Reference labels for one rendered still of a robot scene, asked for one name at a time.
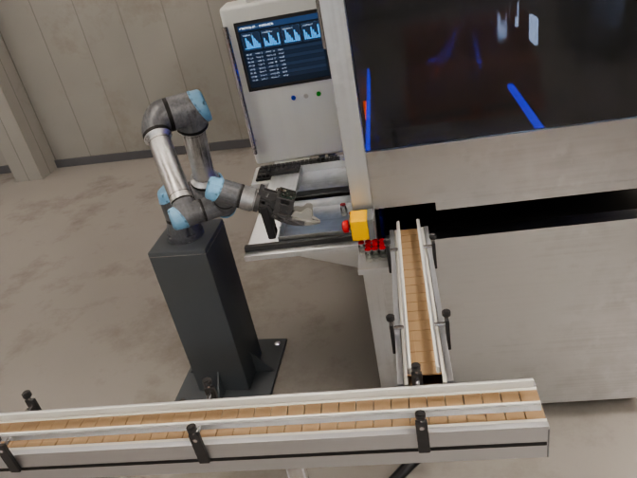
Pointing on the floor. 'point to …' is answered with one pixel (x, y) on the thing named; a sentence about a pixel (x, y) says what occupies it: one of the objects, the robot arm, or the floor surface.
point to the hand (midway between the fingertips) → (316, 223)
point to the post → (356, 167)
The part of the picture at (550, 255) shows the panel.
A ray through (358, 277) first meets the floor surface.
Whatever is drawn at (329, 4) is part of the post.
